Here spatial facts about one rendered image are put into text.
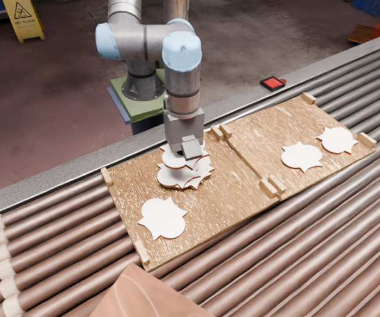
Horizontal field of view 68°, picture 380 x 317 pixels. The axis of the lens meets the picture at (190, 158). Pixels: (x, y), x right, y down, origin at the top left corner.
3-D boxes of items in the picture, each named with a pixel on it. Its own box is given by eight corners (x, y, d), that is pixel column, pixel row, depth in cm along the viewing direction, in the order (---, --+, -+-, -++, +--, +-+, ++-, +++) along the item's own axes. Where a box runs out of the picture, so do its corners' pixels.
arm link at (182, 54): (200, 27, 56) (204, 47, 51) (199, 75, 65) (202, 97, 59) (160, 28, 56) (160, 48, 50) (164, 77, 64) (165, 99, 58)
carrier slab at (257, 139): (216, 130, 101) (216, 127, 100) (300, 98, 114) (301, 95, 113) (280, 202, 81) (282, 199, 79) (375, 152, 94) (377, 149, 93)
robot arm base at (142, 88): (122, 81, 125) (119, 60, 117) (155, 76, 128) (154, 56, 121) (129, 101, 115) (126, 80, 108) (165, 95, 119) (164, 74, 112)
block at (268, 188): (258, 184, 83) (259, 178, 81) (262, 182, 83) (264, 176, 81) (271, 199, 79) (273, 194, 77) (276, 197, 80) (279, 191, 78)
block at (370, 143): (355, 138, 96) (358, 133, 94) (359, 136, 97) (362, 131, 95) (370, 149, 93) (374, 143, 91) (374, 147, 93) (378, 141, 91)
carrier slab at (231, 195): (101, 175, 87) (100, 172, 86) (212, 131, 101) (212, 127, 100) (146, 274, 67) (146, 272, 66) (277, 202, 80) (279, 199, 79)
